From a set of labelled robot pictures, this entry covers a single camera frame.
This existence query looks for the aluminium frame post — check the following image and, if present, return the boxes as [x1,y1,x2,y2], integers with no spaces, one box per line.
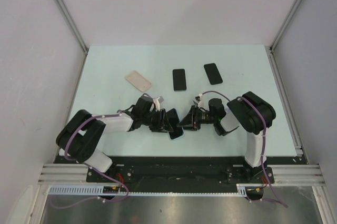
[54,0,88,56]
[269,0,304,53]

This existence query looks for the right aluminium frame post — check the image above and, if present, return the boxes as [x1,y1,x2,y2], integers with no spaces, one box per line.
[269,0,304,53]

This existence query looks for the black phone blue edge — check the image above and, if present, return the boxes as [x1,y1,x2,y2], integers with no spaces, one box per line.
[167,108,180,129]

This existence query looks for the aluminium front rail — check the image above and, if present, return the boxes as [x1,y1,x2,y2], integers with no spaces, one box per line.
[38,163,92,184]

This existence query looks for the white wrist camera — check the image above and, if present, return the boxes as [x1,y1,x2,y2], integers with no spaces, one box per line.
[193,94,204,108]
[153,96,164,111]

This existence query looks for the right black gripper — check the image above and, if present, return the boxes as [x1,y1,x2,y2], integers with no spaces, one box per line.
[177,105,216,131]

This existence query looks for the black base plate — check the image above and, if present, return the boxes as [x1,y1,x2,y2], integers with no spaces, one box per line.
[54,154,308,193]

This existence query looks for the left aluminium frame post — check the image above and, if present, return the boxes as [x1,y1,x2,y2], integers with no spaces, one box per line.
[54,0,88,56]

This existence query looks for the beige phone case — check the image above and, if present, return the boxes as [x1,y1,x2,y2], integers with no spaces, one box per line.
[125,70,152,93]

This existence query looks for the light blue phone case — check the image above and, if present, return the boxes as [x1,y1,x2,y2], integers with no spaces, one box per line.
[168,127,184,140]

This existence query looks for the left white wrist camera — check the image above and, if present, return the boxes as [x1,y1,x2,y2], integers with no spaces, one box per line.
[153,96,164,111]

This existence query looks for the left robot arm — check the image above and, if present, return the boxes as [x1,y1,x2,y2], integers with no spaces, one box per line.
[56,94,174,182]

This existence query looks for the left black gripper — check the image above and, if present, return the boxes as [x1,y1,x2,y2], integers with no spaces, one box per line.
[141,108,173,133]

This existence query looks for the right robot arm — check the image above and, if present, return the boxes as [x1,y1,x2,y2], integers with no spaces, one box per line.
[177,91,276,182]

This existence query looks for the white slotted cable duct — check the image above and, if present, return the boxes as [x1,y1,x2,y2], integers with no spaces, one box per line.
[48,185,246,197]

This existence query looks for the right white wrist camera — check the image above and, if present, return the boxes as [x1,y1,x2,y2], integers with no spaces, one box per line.
[193,94,204,108]

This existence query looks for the black phone right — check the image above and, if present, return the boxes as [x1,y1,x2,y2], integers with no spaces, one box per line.
[204,63,223,85]

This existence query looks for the black phone middle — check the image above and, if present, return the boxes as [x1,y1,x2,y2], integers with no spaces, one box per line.
[172,69,187,91]

